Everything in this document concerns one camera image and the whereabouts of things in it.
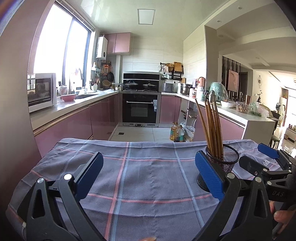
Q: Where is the leaning chopstick in holder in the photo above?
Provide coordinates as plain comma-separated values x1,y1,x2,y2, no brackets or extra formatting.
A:
195,99,212,151

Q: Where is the black stove hood unit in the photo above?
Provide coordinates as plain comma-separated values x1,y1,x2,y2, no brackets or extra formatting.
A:
122,72,161,92

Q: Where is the brown chopstick red end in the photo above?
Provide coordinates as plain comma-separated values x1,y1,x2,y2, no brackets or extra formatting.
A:
205,100,218,158

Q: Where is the black hanging frying pan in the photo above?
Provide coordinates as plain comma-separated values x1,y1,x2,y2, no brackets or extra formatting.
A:
107,69,114,82

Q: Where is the pink thermos jug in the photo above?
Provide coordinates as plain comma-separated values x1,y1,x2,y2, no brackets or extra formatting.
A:
198,77,206,87

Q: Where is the person's right hand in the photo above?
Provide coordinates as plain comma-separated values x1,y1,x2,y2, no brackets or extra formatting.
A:
269,201,295,232

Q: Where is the black mesh utensil holder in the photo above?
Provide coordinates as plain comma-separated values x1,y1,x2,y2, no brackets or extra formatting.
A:
196,144,239,192

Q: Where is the green mesh food cover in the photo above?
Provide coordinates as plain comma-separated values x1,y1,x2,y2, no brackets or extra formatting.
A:
209,82,228,102

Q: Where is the white water heater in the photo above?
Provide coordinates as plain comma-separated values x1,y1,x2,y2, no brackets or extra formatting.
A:
96,36,108,60

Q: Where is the silver rice cooker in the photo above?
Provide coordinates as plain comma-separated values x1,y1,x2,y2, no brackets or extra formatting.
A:
163,82,174,93

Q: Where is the dark soy sauce bottle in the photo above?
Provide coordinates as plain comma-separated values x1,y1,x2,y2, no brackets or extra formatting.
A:
175,125,185,142

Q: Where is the steel stock pot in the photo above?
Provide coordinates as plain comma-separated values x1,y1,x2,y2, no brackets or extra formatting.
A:
180,83,192,95

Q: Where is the black wall shelf rack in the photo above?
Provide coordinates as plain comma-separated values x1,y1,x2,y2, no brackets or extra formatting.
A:
159,62,184,81

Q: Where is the white microwave oven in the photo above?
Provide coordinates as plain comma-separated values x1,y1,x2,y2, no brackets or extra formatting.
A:
27,73,57,113

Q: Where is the purple plaid tablecloth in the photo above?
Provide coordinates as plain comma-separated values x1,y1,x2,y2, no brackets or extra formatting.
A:
6,138,286,241

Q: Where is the pink upper wall cabinet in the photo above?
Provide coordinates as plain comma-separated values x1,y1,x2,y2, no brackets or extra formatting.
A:
105,33,131,54

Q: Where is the black built-in oven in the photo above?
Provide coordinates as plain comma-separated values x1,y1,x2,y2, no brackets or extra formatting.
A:
121,92,159,125

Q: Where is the brown chopstick patterned end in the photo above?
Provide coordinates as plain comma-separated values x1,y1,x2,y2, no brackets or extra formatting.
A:
205,100,215,156

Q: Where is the yellow cooking oil bottle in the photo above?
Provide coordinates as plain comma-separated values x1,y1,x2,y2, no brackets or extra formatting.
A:
170,122,179,141

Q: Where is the pink bowl on counter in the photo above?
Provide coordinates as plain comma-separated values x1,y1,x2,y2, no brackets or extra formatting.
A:
61,94,76,102

